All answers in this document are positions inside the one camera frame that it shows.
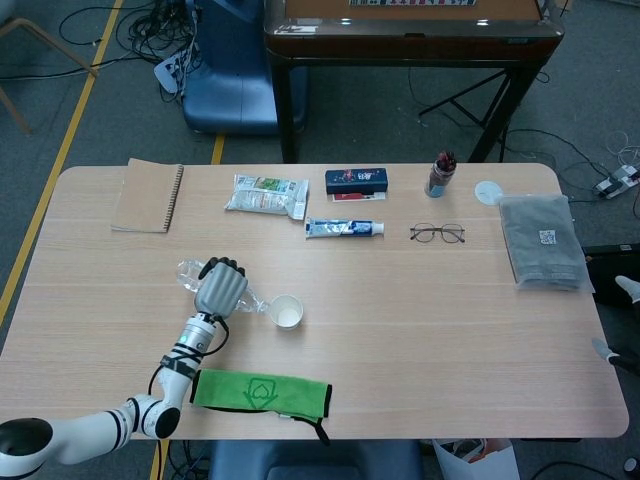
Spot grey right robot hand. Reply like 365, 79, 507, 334
591, 274, 640, 374

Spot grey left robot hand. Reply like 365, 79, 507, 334
193, 256, 250, 317

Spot transparent plastic water bottle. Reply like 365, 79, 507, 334
176, 258, 271, 315

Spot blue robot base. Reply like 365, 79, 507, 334
182, 0, 307, 137

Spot white paper cup flower print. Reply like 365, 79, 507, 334
268, 294, 304, 331

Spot grey garment in plastic bag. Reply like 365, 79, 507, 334
498, 194, 596, 294

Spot green microfiber cloth black trim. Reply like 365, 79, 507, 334
188, 368, 334, 446

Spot white plastic wipes packet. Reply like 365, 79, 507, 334
224, 173, 311, 221

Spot white power strip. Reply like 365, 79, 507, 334
153, 52, 187, 95
593, 167, 640, 200

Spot brown spiral notebook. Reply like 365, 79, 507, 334
110, 157, 185, 235

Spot blue white toothpaste tube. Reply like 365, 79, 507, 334
304, 216, 386, 241

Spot white round lid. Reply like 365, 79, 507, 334
474, 180, 504, 205

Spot dark blue rectangular box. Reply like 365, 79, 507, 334
324, 167, 390, 196

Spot glass jar with dried flowers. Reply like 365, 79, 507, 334
424, 149, 458, 199

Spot white paper bag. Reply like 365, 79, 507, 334
432, 438, 521, 480

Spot black tripod stand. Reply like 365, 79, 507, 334
418, 67, 549, 164

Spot white chair wooden legs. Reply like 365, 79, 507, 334
0, 17, 100, 135

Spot dark wooden mahjong table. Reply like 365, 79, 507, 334
263, 0, 562, 164

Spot thin metal frame eyeglasses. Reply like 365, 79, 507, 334
409, 223, 467, 245

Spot black floor cable bundle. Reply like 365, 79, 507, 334
59, 0, 201, 106

